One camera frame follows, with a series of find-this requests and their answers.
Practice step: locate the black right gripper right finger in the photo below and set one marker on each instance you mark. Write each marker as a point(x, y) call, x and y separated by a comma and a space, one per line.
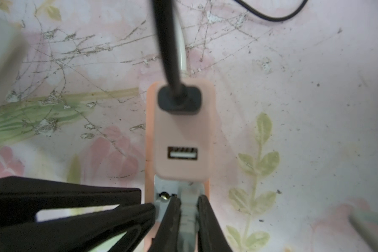
point(210, 235)

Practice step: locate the pink USB charger adapter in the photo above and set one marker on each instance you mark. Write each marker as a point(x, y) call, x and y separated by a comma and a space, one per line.
point(182, 147)

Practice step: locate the white two-prong plug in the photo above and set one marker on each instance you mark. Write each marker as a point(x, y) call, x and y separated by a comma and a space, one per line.
point(186, 238)

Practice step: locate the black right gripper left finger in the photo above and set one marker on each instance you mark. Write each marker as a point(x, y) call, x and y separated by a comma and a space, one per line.
point(167, 234)

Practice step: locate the orange power strip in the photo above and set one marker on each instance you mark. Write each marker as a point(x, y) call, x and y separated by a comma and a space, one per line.
point(149, 171)

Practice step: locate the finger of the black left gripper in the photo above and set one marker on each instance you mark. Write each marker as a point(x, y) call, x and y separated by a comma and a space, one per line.
point(22, 198)

